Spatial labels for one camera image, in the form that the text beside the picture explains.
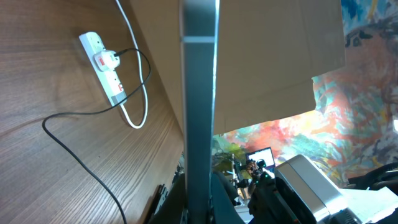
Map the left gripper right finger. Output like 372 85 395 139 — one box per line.
211 171 244 224

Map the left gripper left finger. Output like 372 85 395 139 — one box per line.
149 174 186 224

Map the black USB-C charging cable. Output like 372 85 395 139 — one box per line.
42 47 153 224

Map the Galaxy smartphone cyan screen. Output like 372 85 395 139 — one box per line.
179 0 220 223

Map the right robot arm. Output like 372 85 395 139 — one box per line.
248 171 316 224

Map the white charger plug adapter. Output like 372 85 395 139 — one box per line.
93 50 121 72

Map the laptop with bright screen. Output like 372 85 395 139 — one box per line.
246 147 275 172

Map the cardboard board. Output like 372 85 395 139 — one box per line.
131 0 345 134

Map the white power strip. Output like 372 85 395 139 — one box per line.
79 32 126 106

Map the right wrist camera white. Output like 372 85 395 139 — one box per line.
274 155 359 223

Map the white power strip cord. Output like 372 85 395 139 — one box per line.
114 0 149 130

